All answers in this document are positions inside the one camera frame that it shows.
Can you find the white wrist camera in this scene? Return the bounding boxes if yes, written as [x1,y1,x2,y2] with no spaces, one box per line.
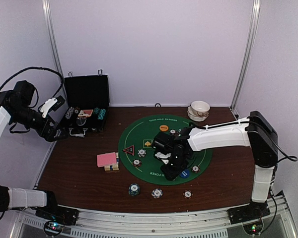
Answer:
[39,95,65,118]
[154,152,171,160]

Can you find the brown red chip stack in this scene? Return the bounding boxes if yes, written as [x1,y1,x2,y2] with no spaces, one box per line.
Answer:
[183,190,192,199]

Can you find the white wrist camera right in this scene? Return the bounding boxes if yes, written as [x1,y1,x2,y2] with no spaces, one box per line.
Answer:
[154,152,171,160]

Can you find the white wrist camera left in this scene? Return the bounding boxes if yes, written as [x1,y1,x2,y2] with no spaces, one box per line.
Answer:
[39,95,65,118]

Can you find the blue round blind button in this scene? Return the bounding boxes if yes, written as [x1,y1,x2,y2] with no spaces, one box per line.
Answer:
[179,169,190,179]

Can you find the red card deck in case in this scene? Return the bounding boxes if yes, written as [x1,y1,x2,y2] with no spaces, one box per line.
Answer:
[78,110,93,118]

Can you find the brown chips in case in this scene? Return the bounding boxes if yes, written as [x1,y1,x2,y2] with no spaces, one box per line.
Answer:
[74,107,80,114]

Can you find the black chip carrying case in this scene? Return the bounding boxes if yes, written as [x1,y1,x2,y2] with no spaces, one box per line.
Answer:
[61,74,110,133]

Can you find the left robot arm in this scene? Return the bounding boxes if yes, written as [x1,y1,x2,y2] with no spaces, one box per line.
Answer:
[0,80,68,220]

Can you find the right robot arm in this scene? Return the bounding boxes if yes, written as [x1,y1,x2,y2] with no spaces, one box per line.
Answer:
[152,111,278,219]

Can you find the clear dealer button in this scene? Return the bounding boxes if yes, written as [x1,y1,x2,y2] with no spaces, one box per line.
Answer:
[76,118,86,126]

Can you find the blue green chip stack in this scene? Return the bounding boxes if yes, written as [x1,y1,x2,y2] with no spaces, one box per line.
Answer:
[93,108,100,115]

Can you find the pink backed card deck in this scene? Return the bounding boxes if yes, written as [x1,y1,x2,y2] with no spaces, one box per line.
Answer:
[96,152,117,168]

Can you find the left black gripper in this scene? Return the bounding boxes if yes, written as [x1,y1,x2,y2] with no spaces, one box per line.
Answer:
[9,104,68,141]

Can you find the orange round blind button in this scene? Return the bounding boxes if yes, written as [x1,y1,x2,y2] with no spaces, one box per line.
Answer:
[159,125,169,131]

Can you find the gold card deck box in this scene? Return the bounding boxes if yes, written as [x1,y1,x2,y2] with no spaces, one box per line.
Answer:
[104,152,119,172]

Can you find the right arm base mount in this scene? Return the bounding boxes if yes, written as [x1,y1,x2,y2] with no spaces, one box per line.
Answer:
[227,202,271,225]

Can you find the teal chip stack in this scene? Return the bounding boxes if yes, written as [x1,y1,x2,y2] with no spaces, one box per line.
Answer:
[97,109,107,120]

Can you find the red black triangular button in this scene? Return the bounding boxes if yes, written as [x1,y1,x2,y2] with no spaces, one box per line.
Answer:
[123,145,135,156]

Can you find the round green poker mat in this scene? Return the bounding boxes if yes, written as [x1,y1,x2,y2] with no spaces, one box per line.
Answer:
[119,115,213,185]

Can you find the dark blue chip stack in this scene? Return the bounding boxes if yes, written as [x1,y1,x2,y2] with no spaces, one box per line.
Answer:
[128,183,140,196]

